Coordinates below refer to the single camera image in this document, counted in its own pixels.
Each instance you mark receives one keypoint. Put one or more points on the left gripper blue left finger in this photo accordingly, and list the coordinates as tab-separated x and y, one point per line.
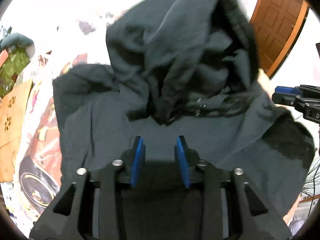
138	160

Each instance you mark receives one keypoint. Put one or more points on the newspaper print bed quilt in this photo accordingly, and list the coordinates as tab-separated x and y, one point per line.
37	161

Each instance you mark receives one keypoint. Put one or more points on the person's right hand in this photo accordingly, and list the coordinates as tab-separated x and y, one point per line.
265	83

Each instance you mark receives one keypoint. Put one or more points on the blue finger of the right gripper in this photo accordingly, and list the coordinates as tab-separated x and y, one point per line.
288	90

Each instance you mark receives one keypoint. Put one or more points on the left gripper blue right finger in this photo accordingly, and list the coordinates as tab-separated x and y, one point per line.
181	158

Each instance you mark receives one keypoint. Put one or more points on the orange shoe box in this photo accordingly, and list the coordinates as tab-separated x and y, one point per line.
3	56

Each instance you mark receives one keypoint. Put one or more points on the wooden door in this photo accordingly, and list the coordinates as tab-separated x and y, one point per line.
277	25

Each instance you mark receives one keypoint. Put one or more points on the black zip hoodie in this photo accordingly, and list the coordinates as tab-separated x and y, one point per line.
182	67

